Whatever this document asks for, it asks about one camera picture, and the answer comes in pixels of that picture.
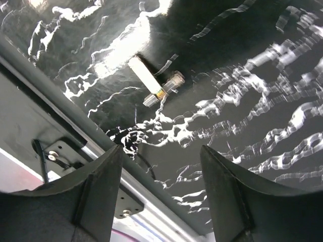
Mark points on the aluminium frame rail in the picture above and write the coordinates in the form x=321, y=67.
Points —
x=16, y=176

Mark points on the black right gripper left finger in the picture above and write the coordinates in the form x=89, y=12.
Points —
x=77, y=207

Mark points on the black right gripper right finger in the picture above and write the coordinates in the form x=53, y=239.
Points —
x=247, y=207

